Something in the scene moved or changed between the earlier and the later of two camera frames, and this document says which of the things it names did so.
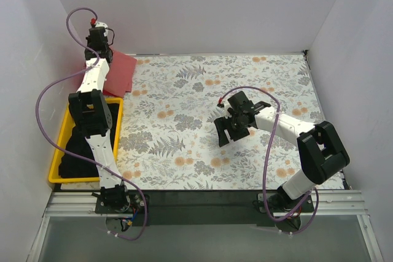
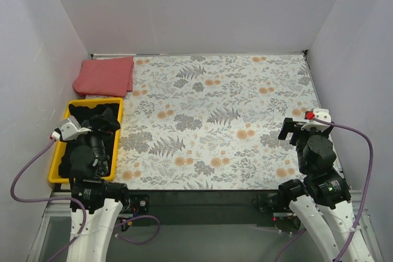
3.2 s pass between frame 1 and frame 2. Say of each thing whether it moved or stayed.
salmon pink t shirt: stayed
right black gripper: moved
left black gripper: moved
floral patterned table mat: stayed
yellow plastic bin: stayed
